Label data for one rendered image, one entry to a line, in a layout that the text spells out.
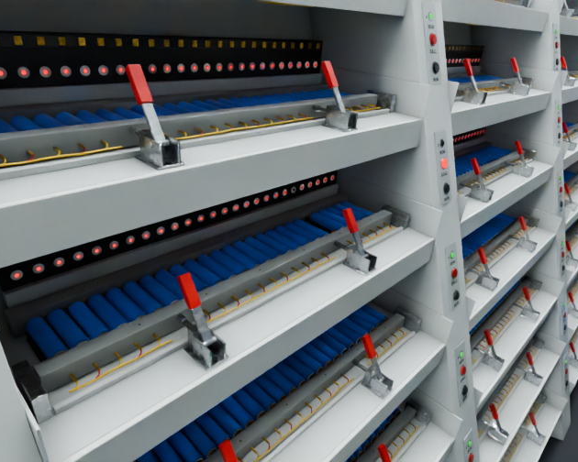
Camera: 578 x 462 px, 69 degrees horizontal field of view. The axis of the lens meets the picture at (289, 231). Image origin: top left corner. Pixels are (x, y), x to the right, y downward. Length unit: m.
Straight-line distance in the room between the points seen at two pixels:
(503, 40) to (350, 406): 1.09
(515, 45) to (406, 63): 0.70
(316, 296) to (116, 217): 0.27
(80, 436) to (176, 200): 0.21
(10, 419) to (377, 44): 0.68
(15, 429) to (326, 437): 0.39
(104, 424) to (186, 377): 0.08
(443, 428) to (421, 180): 0.48
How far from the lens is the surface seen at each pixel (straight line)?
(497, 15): 1.07
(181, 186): 0.40
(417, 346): 0.80
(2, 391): 0.36
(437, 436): 0.93
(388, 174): 0.77
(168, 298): 0.50
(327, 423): 0.65
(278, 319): 0.50
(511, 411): 1.33
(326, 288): 0.56
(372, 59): 0.77
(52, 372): 0.44
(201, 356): 0.44
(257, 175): 0.45
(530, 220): 1.42
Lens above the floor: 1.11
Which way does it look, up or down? 13 degrees down
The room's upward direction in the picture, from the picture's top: 10 degrees counter-clockwise
